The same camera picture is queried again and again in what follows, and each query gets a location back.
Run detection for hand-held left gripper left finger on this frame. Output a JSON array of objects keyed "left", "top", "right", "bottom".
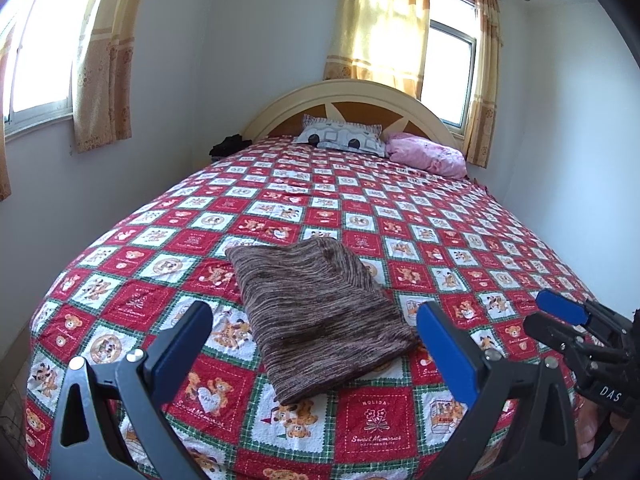
[{"left": 48, "top": 301, "right": 215, "bottom": 480}]

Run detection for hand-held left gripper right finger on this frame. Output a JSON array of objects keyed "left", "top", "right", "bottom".
[{"left": 416, "top": 301, "right": 580, "bottom": 480}]

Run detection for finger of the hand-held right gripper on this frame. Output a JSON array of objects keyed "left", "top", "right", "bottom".
[
  {"left": 522, "top": 312, "right": 596, "bottom": 362},
  {"left": 535, "top": 289, "right": 633, "bottom": 337}
]

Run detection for brown knitted sweater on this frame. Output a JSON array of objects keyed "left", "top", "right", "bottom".
[{"left": 225, "top": 237, "right": 420, "bottom": 406}]

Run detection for person's right hand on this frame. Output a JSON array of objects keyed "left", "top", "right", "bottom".
[{"left": 574, "top": 400, "right": 632, "bottom": 462}]

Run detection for red printed patchwork blanket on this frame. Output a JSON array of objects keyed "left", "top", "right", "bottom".
[{"left": 22, "top": 135, "right": 626, "bottom": 480}]

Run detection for dark cloth beside bed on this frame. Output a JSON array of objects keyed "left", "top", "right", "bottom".
[{"left": 209, "top": 134, "right": 252, "bottom": 158}]

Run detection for pink pillow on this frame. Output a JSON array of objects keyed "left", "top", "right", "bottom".
[{"left": 385, "top": 132, "right": 468, "bottom": 178}]

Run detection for narrow yellow curtain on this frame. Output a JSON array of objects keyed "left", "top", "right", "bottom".
[{"left": 461, "top": 0, "right": 502, "bottom": 168}]

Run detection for white patterned pillow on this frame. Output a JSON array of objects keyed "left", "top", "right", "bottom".
[{"left": 294, "top": 114, "right": 387, "bottom": 157}]

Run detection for orange curtain edge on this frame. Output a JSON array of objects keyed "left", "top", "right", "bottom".
[{"left": 0, "top": 130, "right": 12, "bottom": 202}]

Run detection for window behind bed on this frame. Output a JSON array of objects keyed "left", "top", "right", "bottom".
[{"left": 420, "top": 0, "right": 477, "bottom": 128}]

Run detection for yellow patterned side curtain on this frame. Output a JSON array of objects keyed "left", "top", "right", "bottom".
[{"left": 72, "top": 0, "right": 156, "bottom": 155}]

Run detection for cream arched bed headboard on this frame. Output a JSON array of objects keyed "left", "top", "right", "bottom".
[{"left": 241, "top": 80, "right": 463, "bottom": 150}]

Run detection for large side window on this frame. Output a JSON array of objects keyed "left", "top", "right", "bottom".
[{"left": 0, "top": 0, "right": 108, "bottom": 133}]

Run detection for wide yellow curtain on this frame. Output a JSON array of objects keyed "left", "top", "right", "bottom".
[{"left": 324, "top": 0, "right": 432, "bottom": 101}]

